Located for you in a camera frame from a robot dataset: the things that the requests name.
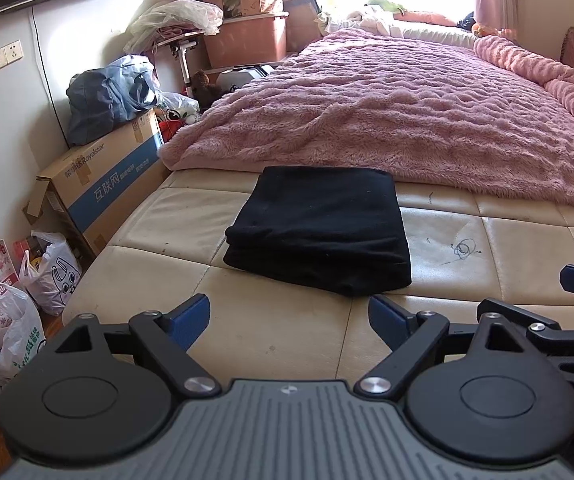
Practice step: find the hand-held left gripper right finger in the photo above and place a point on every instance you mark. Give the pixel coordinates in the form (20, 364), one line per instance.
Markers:
(384, 317)

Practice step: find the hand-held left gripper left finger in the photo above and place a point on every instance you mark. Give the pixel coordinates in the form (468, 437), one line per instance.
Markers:
(192, 317)

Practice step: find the black pants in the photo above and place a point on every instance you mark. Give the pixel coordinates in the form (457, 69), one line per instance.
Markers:
(317, 225)

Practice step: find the beige leather bed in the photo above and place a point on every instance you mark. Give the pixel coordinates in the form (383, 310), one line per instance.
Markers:
(267, 327)

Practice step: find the white bunny print bag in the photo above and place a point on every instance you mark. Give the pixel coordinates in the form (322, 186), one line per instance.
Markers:
(57, 275)

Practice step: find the large cardboard box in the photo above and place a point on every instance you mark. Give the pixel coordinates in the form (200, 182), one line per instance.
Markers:
(107, 185)

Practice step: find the white green print plastic bag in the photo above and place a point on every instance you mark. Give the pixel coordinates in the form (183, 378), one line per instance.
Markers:
(12, 330)

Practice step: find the white cartoon print bag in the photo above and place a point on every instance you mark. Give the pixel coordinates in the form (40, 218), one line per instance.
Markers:
(177, 112)

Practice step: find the pink fluffy blanket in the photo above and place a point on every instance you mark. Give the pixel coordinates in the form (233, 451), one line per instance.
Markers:
(392, 110)

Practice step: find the pink fleece duvet roll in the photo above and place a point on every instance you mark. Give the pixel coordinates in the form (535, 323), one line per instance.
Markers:
(542, 67)

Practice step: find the brown teddy bear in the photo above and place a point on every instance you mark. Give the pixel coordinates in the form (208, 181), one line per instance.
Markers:
(206, 89)

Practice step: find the blue fabric bag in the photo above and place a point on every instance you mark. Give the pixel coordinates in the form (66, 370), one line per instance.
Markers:
(107, 95)

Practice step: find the white appliance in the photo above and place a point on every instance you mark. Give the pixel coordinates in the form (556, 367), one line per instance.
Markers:
(239, 77)

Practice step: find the white side table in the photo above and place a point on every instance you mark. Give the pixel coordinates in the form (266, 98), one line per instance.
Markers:
(184, 60)

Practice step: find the orange plush toy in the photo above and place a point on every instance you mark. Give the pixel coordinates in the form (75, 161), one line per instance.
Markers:
(484, 29)

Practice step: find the cream long cushion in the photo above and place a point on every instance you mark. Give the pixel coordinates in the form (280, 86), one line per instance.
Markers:
(432, 32)

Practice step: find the pink plastic storage bin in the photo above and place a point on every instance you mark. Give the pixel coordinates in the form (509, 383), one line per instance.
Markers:
(247, 40)

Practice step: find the white clothes pile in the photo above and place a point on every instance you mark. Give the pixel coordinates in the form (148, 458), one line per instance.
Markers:
(367, 22)

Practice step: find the green plush toy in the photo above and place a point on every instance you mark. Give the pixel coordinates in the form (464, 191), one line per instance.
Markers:
(387, 6)

